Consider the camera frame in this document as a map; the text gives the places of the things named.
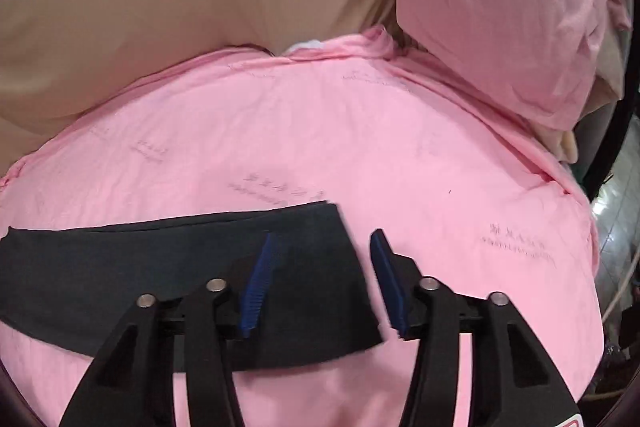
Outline dark grey pants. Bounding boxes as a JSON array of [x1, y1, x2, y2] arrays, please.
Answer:
[[1, 202, 382, 371]]

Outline pink bed sheet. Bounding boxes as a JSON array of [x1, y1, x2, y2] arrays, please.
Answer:
[[1, 30, 603, 397]]

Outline white label tag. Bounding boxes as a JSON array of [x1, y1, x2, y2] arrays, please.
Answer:
[[283, 39, 323, 55]]

